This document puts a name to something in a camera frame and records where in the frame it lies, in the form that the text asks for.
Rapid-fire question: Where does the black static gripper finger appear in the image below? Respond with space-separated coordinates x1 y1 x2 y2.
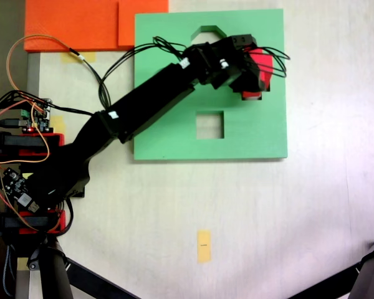
244 52 268 94

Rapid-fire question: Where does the black pivoting gripper finger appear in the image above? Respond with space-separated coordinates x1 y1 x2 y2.
231 72 249 95

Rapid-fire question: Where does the red cross columnar block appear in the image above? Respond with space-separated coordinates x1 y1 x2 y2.
240 47 274 101

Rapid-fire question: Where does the small orange flat block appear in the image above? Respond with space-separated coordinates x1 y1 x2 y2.
118 0 170 47

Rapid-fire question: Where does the large orange flat block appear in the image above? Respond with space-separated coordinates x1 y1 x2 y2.
24 0 120 52

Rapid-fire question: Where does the green shape sorter board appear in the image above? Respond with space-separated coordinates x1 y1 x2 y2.
133 8 289 162

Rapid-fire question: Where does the yellow tape strip with mark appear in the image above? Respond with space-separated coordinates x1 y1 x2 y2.
197 229 212 265

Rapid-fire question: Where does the circuit board with green terminal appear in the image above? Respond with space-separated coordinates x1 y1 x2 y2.
20 98 54 133

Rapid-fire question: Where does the red black table clamp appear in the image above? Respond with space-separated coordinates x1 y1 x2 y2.
0 209 66 234
0 132 65 156

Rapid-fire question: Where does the notched black tripod leg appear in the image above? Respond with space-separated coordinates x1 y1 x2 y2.
348 235 374 299

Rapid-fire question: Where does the black driver circuit board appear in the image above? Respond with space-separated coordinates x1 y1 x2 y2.
1 167 40 214

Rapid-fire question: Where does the thick black tripod leg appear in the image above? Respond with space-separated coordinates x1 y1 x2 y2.
26 242 74 299

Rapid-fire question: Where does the black gripper motor cable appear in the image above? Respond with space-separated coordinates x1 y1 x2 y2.
242 45 292 79

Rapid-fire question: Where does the black arm motor cable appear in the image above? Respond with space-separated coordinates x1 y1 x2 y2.
98 36 188 110

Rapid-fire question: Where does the black cable with white connector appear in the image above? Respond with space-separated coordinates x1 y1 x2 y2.
69 46 112 110

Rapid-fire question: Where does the thin orange wire loop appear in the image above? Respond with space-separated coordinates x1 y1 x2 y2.
6 34 82 105

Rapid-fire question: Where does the blue white braided cable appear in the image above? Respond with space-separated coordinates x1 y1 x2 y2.
2 244 16 297

